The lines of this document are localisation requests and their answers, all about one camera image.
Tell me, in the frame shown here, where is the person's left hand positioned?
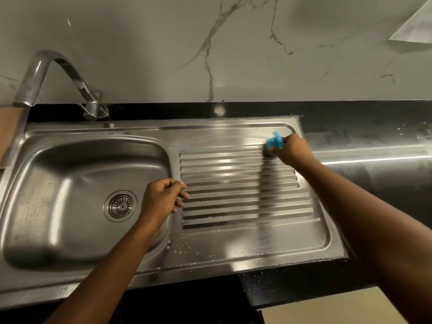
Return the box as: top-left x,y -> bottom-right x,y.
136,178 -> 191,233

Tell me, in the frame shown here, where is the person's right hand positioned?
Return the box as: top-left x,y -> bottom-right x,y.
268,133 -> 316,172

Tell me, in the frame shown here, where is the blue brush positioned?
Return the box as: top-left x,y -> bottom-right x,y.
262,131 -> 286,158

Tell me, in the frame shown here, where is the stainless steel sink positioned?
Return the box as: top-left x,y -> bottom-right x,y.
0,115 -> 348,309

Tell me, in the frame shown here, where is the person's right forearm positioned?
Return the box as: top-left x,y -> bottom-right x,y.
297,158 -> 432,324

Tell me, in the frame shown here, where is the person's left forearm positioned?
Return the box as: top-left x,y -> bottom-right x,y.
44,220 -> 166,324

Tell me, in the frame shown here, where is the round metal drain strainer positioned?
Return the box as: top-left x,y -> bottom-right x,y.
103,189 -> 138,222

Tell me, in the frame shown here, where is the clear plastic container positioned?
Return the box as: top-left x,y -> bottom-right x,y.
0,105 -> 30,169

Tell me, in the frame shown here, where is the white paper sheet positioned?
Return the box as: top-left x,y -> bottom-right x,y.
388,0 -> 432,43

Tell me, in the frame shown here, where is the chrome faucet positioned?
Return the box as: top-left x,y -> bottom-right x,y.
13,49 -> 110,122

